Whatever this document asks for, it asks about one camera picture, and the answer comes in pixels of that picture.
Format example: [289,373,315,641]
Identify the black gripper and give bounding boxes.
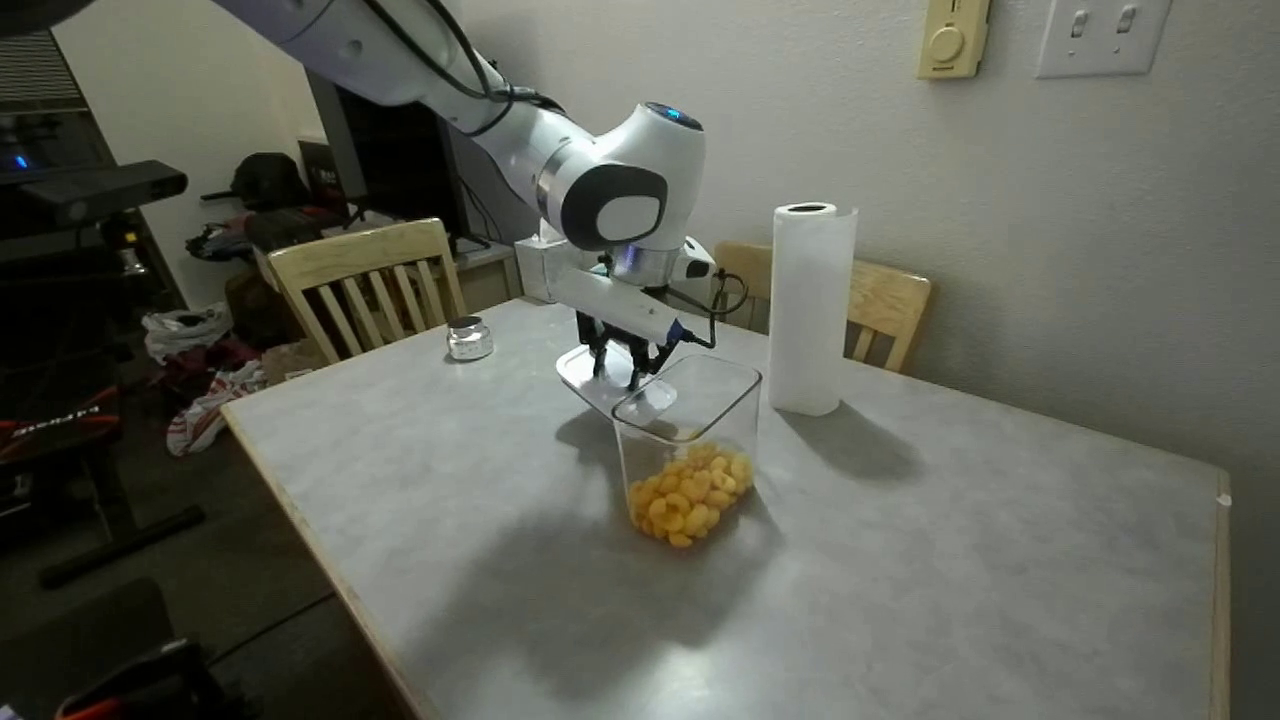
[578,299,692,401]

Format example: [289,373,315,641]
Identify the white rectangular container lid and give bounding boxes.
[554,339,680,418]

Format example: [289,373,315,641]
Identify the clear plastic food container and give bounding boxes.
[610,354,770,556]

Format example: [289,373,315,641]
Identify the yellow cereal rings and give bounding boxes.
[623,444,761,552]

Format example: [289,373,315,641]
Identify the silver metal bowl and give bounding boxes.
[442,312,496,369]

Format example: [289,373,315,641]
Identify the white paper towel roll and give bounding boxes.
[770,196,861,418]

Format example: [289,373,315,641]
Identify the light wooden slat-back chair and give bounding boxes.
[261,215,468,369]
[712,236,937,375]

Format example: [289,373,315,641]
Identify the black bag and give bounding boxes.
[228,147,313,215]

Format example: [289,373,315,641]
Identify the white and red clothes pile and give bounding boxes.
[140,302,293,459]

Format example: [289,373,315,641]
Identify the black floor stand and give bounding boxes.
[0,395,212,590]

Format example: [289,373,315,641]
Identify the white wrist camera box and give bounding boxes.
[554,261,687,339]

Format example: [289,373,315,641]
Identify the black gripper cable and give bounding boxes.
[660,266,751,351]

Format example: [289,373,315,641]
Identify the beige wall thermostat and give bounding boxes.
[918,0,997,83]

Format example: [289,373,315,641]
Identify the black bar camera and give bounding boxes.
[20,155,191,233]

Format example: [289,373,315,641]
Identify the white light switch plate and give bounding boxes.
[1038,0,1178,80]

